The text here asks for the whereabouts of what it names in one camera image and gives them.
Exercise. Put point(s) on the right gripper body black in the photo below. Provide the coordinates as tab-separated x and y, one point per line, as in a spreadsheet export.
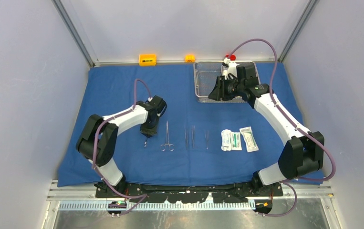
230	88

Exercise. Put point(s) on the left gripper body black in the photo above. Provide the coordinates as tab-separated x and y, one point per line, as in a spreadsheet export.
149	128

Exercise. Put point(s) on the wire mesh steel tray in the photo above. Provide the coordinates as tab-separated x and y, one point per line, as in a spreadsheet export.
205	82

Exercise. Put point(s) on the steel hemostat ring handles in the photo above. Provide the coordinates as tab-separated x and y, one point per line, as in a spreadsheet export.
167	145

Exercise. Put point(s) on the pointed steel tweezers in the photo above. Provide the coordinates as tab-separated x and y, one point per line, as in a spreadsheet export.
206	132

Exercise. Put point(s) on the steel forceps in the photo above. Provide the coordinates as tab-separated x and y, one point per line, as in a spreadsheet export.
186	137

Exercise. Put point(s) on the blunt steel tweezers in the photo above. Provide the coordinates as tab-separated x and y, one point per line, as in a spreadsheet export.
193	136

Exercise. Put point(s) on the white gauze roll packet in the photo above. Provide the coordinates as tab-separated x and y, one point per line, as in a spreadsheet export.
226	140

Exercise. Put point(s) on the blue surgical wrap cloth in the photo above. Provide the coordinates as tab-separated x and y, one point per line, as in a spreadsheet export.
111	89

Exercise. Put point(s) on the green white sterile packet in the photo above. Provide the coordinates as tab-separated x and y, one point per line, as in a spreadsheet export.
235	141

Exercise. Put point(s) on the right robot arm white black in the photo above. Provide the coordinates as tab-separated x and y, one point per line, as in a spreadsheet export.
302	152

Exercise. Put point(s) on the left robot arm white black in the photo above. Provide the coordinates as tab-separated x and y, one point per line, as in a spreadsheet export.
99	135

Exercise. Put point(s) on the red toy block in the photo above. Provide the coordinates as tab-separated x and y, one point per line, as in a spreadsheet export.
230	57

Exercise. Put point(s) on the small orange toy block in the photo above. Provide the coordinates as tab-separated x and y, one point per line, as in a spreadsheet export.
190	58

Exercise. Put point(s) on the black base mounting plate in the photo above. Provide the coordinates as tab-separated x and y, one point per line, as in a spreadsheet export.
231	193

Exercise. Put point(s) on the yellow toy block large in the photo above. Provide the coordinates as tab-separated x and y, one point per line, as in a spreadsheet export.
147	60

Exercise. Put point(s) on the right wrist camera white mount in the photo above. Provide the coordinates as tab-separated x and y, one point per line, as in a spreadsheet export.
229	69

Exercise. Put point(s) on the aluminium front rail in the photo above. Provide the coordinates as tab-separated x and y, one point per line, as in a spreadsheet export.
98	197

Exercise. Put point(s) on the aluminium frame rail right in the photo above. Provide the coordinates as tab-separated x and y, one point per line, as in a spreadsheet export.
301	22

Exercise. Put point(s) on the aluminium frame post left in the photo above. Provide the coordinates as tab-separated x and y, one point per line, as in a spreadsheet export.
66	18

